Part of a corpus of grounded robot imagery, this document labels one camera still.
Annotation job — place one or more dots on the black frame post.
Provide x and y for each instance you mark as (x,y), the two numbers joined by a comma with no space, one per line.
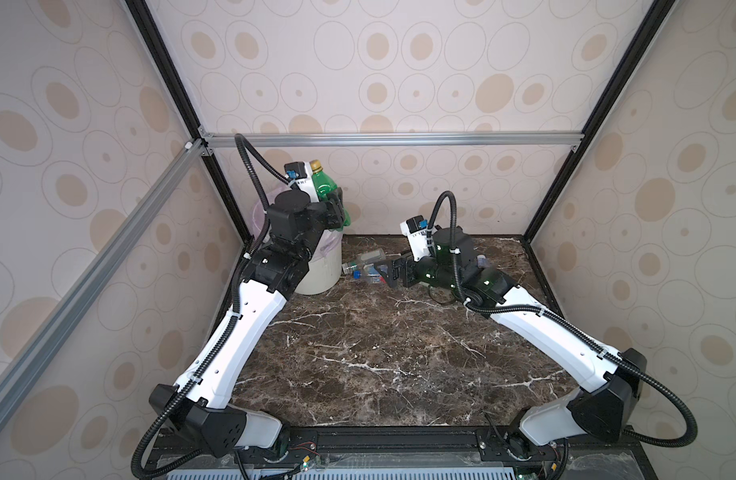
(144,22)
(635,51)

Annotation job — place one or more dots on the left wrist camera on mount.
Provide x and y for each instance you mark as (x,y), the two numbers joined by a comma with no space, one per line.
(300,174)

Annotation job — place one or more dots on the black frame post left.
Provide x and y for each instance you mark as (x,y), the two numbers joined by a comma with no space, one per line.
(144,22)

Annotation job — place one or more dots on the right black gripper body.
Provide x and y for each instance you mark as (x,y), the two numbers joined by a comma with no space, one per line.
(413,272)

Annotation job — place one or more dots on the clear bottle green band cap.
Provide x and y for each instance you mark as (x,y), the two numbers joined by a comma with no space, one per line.
(363,259)

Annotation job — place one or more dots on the horizontal aluminium rail back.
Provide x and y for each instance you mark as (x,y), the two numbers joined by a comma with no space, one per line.
(415,139)

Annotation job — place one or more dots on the white plastic waste bin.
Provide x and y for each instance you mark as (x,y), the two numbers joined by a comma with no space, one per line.
(323,273)

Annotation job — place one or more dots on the black frame post right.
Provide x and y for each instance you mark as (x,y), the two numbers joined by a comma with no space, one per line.
(635,51)

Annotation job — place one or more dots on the Fiji bottle blue cap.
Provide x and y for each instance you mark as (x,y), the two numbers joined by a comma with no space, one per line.
(368,275)

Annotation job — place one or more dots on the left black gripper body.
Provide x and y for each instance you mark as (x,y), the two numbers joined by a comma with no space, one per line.
(328,214)

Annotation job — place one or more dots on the green bottle yellow cap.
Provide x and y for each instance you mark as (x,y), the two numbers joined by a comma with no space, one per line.
(328,191)

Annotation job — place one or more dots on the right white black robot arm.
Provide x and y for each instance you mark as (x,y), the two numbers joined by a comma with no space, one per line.
(606,391)

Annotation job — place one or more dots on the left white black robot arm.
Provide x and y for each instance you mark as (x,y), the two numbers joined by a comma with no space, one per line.
(197,405)

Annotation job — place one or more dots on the pink bin liner bag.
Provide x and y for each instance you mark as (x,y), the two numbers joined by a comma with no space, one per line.
(329,241)

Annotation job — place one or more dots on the clear bottle pale label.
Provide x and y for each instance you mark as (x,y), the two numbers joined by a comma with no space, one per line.
(482,261)

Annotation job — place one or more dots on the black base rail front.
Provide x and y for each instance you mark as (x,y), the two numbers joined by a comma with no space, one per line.
(420,453)

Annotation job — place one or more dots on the aluminium rail left wall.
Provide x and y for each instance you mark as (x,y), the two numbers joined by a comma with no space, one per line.
(26,369)

